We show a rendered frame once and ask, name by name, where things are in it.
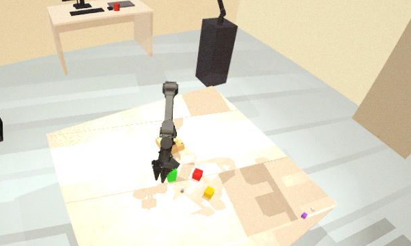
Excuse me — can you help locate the green block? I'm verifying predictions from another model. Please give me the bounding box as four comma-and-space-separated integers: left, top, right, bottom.
168, 168, 177, 178
167, 176, 177, 183

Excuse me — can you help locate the red block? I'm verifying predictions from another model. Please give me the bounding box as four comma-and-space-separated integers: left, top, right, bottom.
192, 168, 203, 181

